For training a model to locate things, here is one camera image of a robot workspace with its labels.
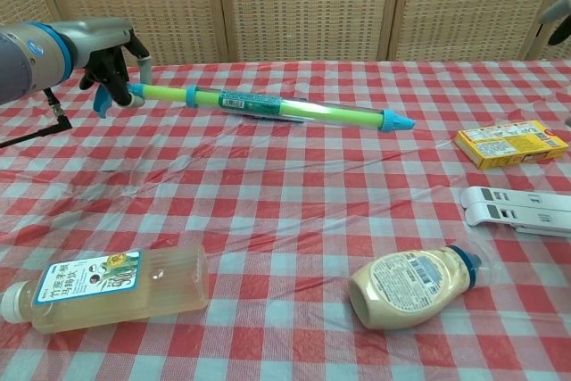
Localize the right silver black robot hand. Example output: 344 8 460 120
538 0 571 46

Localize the amber tea drink bottle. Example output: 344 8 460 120
0 242 210 335

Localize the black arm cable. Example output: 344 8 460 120
0 87 73 150

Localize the white folding stand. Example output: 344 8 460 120
459 185 571 239

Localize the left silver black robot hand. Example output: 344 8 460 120
66 17 153 110

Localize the beige squeeze sauce bottle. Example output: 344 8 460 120
347 244 484 331

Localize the red white checkered tablecloth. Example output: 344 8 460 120
0 58 571 381

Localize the long green-blue water squirter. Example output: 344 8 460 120
93 81 385 128

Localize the woven bamboo folding screen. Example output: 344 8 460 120
0 0 571 68

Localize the yellow cardboard box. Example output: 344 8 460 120
454 120 570 170

